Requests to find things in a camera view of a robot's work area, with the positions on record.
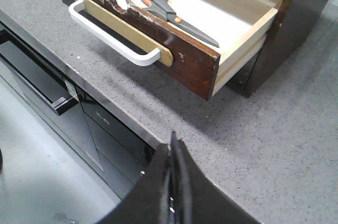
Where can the grey orange scissors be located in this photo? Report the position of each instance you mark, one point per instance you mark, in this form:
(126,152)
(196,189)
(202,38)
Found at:
(162,10)

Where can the wooden drawer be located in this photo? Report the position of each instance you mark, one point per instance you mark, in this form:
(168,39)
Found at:
(239,26)

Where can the black built-in appliance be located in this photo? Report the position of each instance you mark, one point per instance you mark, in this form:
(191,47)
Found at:
(115,152)

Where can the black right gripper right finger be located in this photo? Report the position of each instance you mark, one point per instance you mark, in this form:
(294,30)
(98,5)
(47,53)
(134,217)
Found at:
(195,198)

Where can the dark wooden drawer cabinet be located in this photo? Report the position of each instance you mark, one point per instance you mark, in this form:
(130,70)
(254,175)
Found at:
(292,25)

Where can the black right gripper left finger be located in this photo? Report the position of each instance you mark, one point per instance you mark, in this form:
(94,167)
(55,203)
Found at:
(148,201)

